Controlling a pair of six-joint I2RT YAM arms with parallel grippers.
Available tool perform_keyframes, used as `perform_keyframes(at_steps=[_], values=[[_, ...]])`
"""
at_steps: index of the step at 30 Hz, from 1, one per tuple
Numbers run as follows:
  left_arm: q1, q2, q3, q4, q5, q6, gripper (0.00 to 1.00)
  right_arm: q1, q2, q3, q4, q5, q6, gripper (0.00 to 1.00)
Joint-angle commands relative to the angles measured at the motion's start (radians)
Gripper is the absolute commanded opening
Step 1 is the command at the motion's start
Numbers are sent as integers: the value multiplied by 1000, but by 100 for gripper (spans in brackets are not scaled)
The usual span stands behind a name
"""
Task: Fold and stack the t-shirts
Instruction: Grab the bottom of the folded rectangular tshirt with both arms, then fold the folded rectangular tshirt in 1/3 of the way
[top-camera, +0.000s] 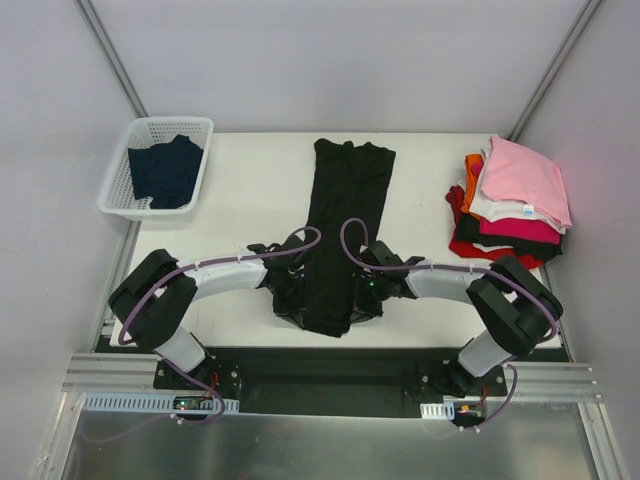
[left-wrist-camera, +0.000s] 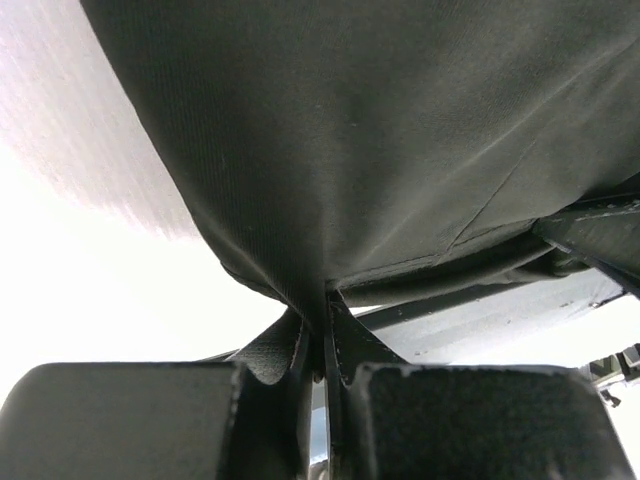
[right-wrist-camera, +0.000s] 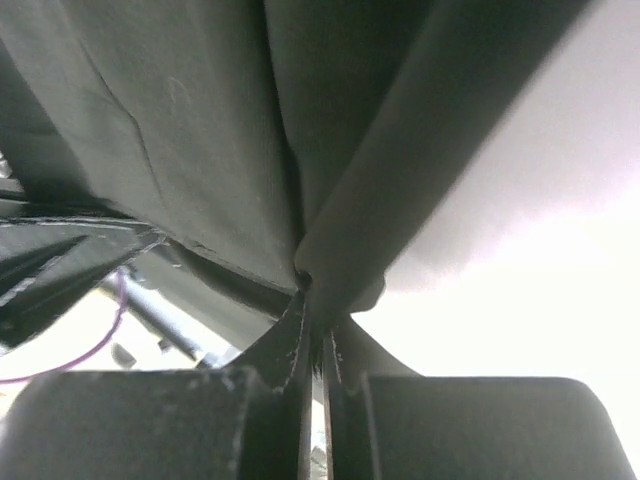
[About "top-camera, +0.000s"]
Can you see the navy blue t shirt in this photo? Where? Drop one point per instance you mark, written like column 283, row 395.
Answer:
column 166, row 172

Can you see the white cable duct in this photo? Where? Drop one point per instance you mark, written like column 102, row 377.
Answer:
column 437, row 411
column 151, row 403

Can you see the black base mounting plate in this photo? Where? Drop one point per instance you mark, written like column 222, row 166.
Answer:
column 348, row 382

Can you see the pink t shirt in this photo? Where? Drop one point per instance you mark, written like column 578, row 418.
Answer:
column 514, row 173

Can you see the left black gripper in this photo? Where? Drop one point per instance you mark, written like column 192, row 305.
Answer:
column 288, row 304

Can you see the aluminium frame rail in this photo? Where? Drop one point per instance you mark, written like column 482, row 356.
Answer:
column 538, row 382

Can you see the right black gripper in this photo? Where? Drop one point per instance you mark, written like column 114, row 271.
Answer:
column 364, row 305

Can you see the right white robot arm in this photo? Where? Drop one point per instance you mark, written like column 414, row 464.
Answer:
column 517, row 310

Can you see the right white cable duct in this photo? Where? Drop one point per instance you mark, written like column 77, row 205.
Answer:
column 437, row 411

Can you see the magenta t shirt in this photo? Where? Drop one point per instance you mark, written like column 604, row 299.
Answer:
column 507, row 230

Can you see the left white cable duct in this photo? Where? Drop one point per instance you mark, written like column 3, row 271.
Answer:
column 151, row 403

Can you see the red t shirt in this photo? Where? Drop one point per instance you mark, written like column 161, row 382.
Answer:
column 468, row 250

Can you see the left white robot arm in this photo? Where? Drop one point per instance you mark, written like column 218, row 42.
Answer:
column 160, row 290

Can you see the white plastic laundry basket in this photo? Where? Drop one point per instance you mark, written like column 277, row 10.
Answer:
column 117, row 193

